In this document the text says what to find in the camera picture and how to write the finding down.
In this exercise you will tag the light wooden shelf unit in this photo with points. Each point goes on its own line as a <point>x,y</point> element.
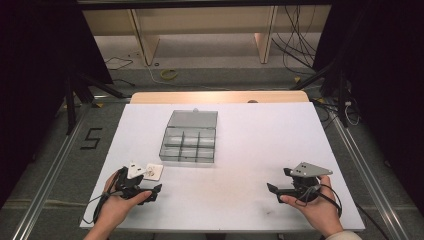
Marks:
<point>206,20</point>

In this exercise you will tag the small white square packet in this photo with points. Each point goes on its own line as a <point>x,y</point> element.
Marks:
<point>155,172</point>

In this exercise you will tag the clear plastic compartment box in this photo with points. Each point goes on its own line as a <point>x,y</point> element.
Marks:
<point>190,140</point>

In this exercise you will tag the person's right hand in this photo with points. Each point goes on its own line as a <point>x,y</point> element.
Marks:
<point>321,213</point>

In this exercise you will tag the black curtain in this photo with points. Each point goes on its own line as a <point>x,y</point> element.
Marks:
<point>40,83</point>
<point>386,83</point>

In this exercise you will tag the black tripod stand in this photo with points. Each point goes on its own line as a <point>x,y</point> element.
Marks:
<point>83,90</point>

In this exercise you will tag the metal floor rail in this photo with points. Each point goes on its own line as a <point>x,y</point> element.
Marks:
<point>370,180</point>
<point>50,176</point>

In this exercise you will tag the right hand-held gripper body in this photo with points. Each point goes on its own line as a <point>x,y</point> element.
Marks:
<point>305,186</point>

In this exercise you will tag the wooden table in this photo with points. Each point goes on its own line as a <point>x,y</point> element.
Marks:
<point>216,96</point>

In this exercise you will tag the person's left hand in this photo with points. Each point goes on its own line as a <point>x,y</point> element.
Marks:
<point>115,208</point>

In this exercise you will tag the black metal stand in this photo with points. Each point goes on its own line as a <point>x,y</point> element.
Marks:
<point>333,83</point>

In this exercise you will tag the yellow tape roll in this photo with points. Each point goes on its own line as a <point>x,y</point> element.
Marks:
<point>168,74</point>

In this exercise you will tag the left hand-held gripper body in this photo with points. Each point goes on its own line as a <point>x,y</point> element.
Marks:
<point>128,186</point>

